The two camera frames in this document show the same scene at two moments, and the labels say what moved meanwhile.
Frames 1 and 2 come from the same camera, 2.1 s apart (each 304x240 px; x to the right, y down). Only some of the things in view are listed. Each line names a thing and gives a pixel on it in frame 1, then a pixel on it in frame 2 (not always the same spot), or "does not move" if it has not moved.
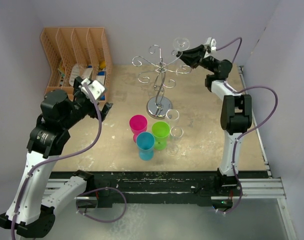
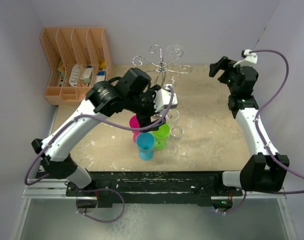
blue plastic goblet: [145, 142] does not move
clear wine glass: [175, 132] does not move
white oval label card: [75, 73] does not move
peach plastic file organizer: [74, 52] does not move
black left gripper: [94, 111] -> [146, 119]
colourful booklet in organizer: [62, 69] does not move
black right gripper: [189, 56] -> [225, 64]
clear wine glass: [181, 44] -> [174, 51]
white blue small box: [101, 77] does not move
